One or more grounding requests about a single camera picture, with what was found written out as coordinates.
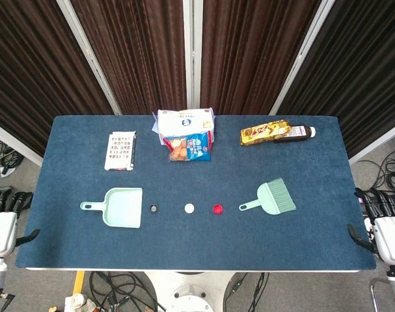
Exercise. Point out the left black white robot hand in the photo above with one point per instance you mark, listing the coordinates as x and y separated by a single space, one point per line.
2 232

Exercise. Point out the chrome tube frame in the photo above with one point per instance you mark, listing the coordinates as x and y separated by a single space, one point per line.
374 292

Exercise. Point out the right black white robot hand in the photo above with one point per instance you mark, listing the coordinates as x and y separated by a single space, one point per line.
390 237

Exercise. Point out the blue clear cookie bag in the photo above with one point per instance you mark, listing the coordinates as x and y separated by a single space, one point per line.
192 149

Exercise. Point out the black bottle cap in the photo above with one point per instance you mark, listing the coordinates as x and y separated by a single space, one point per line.
154 208

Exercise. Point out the mint green hand brush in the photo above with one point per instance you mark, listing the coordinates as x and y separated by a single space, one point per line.
275 196

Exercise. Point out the white partition post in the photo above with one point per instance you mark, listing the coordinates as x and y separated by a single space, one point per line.
86 52
192 48
303 52

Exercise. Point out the mint green plastic dustpan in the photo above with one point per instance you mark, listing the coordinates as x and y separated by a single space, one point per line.
124 208

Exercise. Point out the blue felt table mat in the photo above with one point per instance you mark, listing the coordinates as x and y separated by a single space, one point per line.
197 243

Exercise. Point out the white partition base rail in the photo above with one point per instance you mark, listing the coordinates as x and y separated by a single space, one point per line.
15 143
376 143

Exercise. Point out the red bottle cap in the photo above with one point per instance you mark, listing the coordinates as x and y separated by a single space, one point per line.
218 209

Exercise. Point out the brown sauce bottle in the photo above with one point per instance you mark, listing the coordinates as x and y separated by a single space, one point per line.
299 132

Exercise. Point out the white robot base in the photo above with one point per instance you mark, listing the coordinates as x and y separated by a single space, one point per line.
189 292

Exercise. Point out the white bottle cap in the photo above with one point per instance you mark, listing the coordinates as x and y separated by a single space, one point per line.
189 208

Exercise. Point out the yellow cracker package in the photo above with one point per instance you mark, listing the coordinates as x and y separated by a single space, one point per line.
262 131

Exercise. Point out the white snack bag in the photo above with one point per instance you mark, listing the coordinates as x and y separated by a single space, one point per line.
184 122

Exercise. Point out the picture card booklet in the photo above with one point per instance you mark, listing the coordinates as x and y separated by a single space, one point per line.
119 149

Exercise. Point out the yellow floor tape strip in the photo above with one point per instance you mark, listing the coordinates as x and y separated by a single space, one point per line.
79 282

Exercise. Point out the dark brown curtain panel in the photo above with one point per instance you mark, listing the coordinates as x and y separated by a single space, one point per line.
135 55
31 71
249 55
363 71

